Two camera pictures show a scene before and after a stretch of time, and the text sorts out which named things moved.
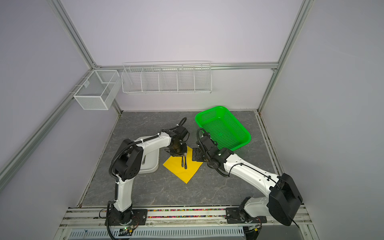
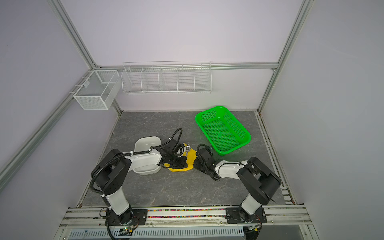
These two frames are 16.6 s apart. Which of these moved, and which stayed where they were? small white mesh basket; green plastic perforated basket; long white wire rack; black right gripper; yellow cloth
Moved: black right gripper; yellow cloth
Stayed: long white wire rack; small white mesh basket; green plastic perforated basket
